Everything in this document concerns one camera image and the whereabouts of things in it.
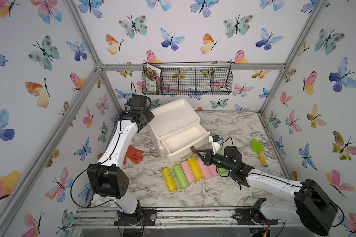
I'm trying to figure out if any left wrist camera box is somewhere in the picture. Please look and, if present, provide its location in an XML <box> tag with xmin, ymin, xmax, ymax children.
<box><xmin>127</xmin><ymin>94</ymin><xmax>151</xmax><ymax>111</ymax></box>

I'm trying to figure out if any black wire wall basket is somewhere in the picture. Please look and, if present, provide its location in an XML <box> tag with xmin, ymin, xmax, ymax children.
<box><xmin>141</xmin><ymin>62</ymin><xmax>233</xmax><ymax>96</ymax></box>

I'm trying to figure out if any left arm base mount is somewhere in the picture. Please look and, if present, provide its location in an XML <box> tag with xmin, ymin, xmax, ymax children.
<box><xmin>114</xmin><ymin>200</ymin><xmax>157</xmax><ymax>227</ymax></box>

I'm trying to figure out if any seed packet in basket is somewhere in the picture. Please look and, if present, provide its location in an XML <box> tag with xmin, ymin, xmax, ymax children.
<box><xmin>143</xmin><ymin>63</ymin><xmax>161</xmax><ymax>93</ymax></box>

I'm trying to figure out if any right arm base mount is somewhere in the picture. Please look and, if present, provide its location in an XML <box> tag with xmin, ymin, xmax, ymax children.
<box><xmin>231</xmin><ymin>198</ymin><xmax>278</xmax><ymax>225</ymax></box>

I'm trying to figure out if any green trash bag roll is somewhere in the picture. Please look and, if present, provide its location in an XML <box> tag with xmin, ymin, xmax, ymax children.
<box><xmin>217</xmin><ymin>150</ymin><xmax>228</xmax><ymax>176</ymax></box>
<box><xmin>173</xmin><ymin>165</ymin><xmax>189</xmax><ymax>190</ymax></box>

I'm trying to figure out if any yellow trash bag roll left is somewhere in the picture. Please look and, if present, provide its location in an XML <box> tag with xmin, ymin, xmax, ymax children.
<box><xmin>163</xmin><ymin>168</ymin><xmax>177</xmax><ymax>192</ymax></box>

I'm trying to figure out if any white three-drawer cabinet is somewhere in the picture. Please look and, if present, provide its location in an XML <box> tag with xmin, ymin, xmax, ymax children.
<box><xmin>147</xmin><ymin>98</ymin><xmax>200</xmax><ymax>154</ymax></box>

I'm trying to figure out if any pink trash bag roll middle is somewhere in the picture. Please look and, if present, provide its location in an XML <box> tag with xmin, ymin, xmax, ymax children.
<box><xmin>196</xmin><ymin>158</ymin><xmax>212</xmax><ymax>180</ymax></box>

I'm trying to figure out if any white top drawer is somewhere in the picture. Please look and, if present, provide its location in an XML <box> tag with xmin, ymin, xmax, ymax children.
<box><xmin>159</xmin><ymin>124</ymin><xmax>210</xmax><ymax>163</ymax></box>

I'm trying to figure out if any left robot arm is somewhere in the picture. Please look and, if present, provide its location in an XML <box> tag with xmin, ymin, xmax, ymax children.
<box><xmin>87</xmin><ymin>106</ymin><xmax>154</xmax><ymax>214</ymax></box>

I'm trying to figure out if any pink trash bag roll right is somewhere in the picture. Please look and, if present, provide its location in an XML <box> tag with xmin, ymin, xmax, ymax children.
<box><xmin>208</xmin><ymin>165</ymin><xmax>218</xmax><ymax>177</ymax></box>

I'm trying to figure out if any pink trash bag roll left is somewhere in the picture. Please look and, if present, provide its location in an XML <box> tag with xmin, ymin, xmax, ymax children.
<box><xmin>181</xmin><ymin>161</ymin><xmax>196</xmax><ymax>185</ymax></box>

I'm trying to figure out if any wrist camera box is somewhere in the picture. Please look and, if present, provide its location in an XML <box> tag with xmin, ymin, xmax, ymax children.
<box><xmin>209</xmin><ymin>135</ymin><xmax>223</xmax><ymax>155</ymax></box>
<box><xmin>127</xmin><ymin>94</ymin><xmax>151</xmax><ymax>111</ymax></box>

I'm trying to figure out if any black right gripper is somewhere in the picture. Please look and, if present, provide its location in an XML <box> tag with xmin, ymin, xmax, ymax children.
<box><xmin>196</xmin><ymin>149</ymin><xmax>235</xmax><ymax>175</ymax></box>

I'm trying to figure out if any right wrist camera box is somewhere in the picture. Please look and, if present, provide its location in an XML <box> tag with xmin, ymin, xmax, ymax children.
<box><xmin>209</xmin><ymin>135</ymin><xmax>223</xmax><ymax>155</ymax></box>

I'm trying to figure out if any yellow trash bag roll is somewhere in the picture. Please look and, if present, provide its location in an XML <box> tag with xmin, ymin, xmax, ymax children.
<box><xmin>188</xmin><ymin>158</ymin><xmax>204</xmax><ymax>181</ymax></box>
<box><xmin>163</xmin><ymin>168</ymin><xmax>177</xmax><ymax>192</ymax></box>

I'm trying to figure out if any pink trash bag roll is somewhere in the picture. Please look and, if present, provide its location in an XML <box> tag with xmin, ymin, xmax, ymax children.
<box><xmin>181</xmin><ymin>161</ymin><xmax>196</xmax><ymax>185</ymax></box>
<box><xmin>196</xmin><ymin>158</ymin><xmax>212</xmax><ymax>180</ymax></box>
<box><xmin>208</xmin><ymin>165</ymin><xmax>218</xmax><ymax>177</ymax></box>

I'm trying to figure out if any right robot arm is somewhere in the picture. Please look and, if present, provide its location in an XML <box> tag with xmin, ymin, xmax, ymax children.
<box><xmin>191</xmin><ymin>146</ymin><xmax>339</xmax><ymax>237</ymax></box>

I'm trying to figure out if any red work glove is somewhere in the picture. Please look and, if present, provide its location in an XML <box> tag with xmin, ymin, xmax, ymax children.
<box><xmin>123</xmin><ymin>145</ymin><xmax>145</xmax><ymax>165</ymax></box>

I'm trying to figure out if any yellow trash bag roll middle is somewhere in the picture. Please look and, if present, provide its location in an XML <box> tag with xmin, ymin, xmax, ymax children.
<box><xmin>188</xmin><ymin>158</ymin><xmax>204</xmax><ymax>181</ymax></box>

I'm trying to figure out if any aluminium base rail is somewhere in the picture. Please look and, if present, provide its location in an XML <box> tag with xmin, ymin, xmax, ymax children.
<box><xmin>72</xmin><ymin>206</ymin><xmax>283</xmax><ymax>229</ymax></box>

